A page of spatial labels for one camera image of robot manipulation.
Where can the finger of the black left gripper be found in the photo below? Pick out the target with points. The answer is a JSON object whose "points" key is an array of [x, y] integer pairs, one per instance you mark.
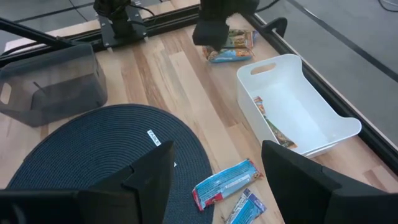
{"points": [[220, 34], [203, 34]]}

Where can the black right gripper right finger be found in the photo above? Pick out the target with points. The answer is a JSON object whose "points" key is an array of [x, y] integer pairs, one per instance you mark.
{"points": [[311, 196]]}

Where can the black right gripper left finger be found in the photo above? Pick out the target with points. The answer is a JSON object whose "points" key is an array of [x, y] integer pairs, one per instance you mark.
{"points": [[130, 199]]}

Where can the orange Chewy granola bar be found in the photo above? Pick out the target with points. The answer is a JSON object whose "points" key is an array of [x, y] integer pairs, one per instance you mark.
{"points": [[237, 33], [242, 43], [276, 130]]}

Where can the dark blue Chewy granola bar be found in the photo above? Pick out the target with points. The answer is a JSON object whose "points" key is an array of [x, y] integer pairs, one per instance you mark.
{"points": [[247, 208]]}

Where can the blue snack bar bottom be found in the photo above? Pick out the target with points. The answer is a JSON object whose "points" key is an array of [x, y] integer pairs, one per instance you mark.
{"points": [[224, 183]]}

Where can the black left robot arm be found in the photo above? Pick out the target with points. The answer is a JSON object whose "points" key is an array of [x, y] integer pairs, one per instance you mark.
{"points": [[119, 21]]}

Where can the black clamp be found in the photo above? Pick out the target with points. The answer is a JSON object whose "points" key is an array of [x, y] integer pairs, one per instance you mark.
{"points": [[278, 22]]}

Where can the white label strip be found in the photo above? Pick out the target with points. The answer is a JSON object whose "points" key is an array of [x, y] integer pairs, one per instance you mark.
{"points": [[154, 137]]}

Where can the round dark blue woven mat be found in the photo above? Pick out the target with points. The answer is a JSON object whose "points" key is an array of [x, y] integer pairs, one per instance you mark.
{"points": [[93, 140]]}

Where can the white plastic bin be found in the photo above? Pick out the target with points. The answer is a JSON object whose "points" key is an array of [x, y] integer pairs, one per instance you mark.
{"points": [[295, 102]]}

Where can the dark gray translucent bin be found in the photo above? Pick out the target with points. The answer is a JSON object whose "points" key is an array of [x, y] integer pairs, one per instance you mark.
{"points": [[56, 87]]}

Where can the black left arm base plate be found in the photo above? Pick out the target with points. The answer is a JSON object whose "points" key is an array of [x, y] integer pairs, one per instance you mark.
{"points": [[140, 29]]}

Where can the long black frame rail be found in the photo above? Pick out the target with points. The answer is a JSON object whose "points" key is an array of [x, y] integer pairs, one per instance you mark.
{"points": [[379, 143]]}

